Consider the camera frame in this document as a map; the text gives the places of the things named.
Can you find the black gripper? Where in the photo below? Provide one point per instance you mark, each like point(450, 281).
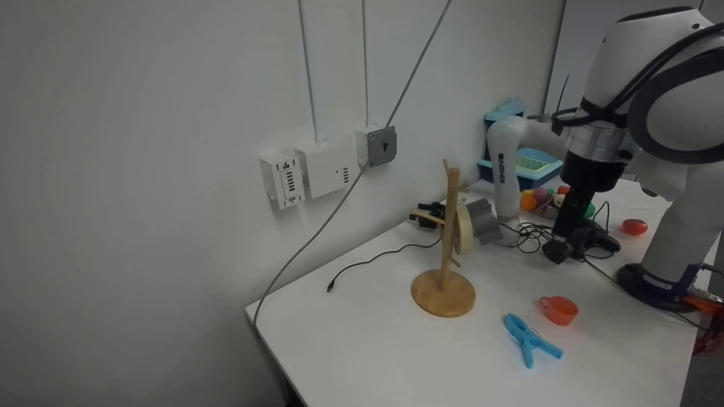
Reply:
point(601, 178)

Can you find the grey duct tape roll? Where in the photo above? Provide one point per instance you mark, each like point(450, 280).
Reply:
point(488, 221)

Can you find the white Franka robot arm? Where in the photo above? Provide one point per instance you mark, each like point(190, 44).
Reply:
point(664, 46)

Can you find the small white robot arm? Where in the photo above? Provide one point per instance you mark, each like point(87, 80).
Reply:
point(502, 167)

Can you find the beige masking tape roll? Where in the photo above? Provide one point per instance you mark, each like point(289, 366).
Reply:
point(464, 226)

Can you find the wooden mug tree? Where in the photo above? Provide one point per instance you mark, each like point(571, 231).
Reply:
point(444, 291)

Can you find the small multicoloured toy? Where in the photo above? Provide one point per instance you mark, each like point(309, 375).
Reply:
point(562, 196)

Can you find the black power adapter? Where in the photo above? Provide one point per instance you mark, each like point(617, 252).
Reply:
point(588, 245)

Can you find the orange toy ball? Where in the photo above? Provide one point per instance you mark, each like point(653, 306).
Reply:
point(531, 200)

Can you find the blue plastic bin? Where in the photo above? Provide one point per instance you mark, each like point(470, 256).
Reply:
point(535, 162)

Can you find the orange plastic cup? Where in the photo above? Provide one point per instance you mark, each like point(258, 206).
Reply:
point(559, 311)

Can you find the blue plastic container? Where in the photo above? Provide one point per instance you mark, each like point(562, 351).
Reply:
point(502, 112)

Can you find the blue plastic clamp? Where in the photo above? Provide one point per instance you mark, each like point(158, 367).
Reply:
point(520, 335)

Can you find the red base clamp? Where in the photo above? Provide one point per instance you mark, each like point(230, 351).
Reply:
point(703, 303)

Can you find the grey wall junction box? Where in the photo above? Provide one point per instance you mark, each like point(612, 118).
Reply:
point(376, 146)

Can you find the large white wall box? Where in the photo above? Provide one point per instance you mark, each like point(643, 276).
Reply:
point(327, 171)

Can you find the white wall conduit pipe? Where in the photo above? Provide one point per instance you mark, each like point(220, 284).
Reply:
point(309, 68)
point(364, 60)

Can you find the small white wall box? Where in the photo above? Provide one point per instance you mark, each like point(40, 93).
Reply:
point(283, 181)

